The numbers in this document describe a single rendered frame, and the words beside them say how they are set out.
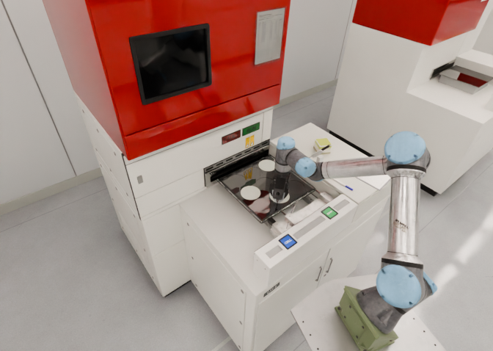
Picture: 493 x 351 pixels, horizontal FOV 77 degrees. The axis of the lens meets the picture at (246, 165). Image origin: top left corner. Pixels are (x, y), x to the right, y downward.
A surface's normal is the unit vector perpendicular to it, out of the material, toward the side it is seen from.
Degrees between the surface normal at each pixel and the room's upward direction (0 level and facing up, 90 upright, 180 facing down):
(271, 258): 0
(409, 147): 41
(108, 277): 0
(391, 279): 54
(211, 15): 90
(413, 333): 0
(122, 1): 90
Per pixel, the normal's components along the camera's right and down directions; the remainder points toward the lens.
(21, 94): 0.62, 0.52
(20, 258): 0.04, -0.77
